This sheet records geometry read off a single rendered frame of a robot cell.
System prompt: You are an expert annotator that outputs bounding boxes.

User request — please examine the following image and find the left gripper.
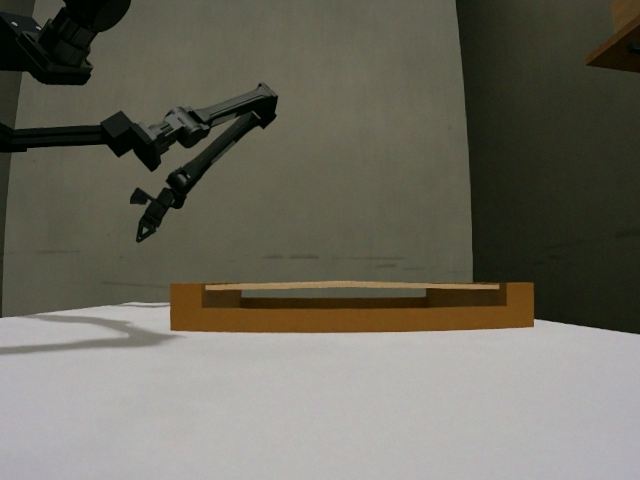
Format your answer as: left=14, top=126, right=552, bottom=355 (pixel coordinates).
left=136, top=204, right=169, bottom=243

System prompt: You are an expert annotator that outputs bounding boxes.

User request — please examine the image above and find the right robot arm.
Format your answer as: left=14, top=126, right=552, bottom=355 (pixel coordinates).
left=17, top=0, right=131, bottom=75

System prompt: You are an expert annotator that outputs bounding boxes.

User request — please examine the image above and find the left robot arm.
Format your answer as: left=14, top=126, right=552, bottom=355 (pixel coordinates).
left=130, top=82, right=278, bottom=217

